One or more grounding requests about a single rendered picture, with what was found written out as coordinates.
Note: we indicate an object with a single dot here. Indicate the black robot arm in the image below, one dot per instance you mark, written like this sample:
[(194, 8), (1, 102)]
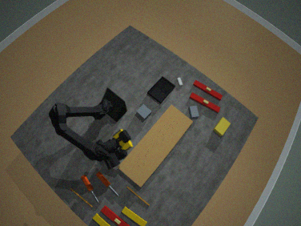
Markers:
[(95, 151)]

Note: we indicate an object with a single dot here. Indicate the tan panel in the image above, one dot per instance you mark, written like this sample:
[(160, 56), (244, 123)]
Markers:
[(155, 146)]

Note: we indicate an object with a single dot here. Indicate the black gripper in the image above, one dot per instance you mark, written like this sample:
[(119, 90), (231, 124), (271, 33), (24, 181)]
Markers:
[(122, 136)]

